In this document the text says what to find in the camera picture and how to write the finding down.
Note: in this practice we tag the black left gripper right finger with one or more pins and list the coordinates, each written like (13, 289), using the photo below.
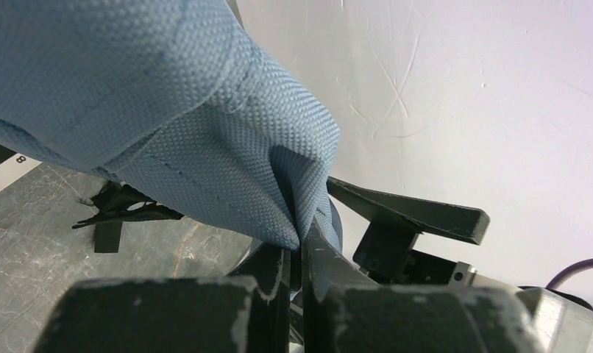
(345, 311)

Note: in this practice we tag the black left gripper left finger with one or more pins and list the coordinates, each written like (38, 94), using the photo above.
(245, 311)

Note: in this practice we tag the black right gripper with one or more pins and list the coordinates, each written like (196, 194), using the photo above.
(564, 323)

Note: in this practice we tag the blue student backpack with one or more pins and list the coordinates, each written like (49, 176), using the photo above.
(175, 99)

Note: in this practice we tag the black white checkerboard mat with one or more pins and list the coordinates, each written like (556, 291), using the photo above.
(13, 166)

